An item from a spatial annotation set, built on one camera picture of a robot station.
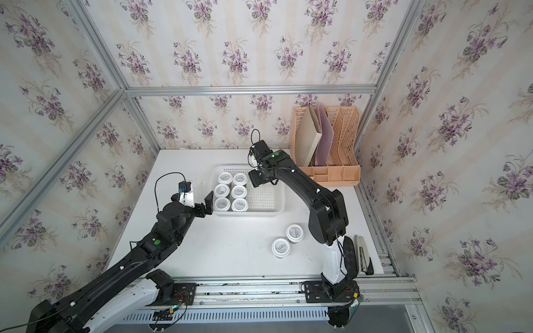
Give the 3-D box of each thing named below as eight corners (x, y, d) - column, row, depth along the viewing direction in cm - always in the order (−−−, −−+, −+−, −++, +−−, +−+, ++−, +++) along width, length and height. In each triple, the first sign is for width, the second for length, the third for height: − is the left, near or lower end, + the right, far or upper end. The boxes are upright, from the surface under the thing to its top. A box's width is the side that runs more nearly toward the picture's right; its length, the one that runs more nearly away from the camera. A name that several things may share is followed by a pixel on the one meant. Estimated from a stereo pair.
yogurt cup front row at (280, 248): (271, 260, 82) (272, 255, 77) (271, 244, 86) (272, 238, 81) (289, 260, 82) (291, 255, 77) (288, 244, 86) (289, 238, 81)
